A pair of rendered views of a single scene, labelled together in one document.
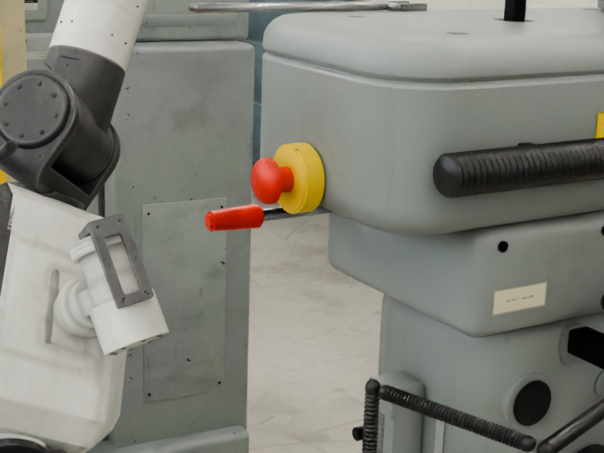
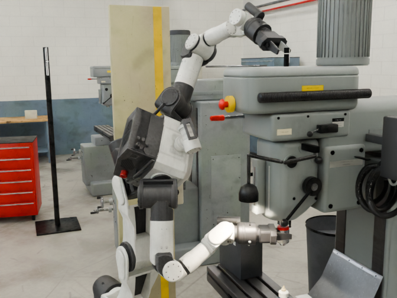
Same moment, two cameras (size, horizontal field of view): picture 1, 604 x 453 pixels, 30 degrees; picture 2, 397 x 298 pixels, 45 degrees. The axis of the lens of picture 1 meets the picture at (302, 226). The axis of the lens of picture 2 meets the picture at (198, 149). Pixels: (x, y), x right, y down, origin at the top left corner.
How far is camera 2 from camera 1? 79 cm
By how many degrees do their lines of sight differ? 12
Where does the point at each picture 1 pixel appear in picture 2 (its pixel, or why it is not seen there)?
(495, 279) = (277, 126)
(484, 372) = (278, 153)
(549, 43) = (287, 68)
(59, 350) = (175, 154)
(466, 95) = (265, 80)
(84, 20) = (183, 74)
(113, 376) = (188, 162)
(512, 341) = (285, 145)
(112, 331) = (187, 146)
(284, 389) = not seen: hidden behind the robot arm
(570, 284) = (298, 129)
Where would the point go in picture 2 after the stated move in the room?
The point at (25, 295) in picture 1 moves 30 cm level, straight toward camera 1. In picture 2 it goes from (167, 140) to (166, 154)
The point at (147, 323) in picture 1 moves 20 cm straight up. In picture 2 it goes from (196, 144) to (195, 91)
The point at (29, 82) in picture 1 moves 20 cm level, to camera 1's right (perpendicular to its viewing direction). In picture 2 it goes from (169, 90) to (215, 89)
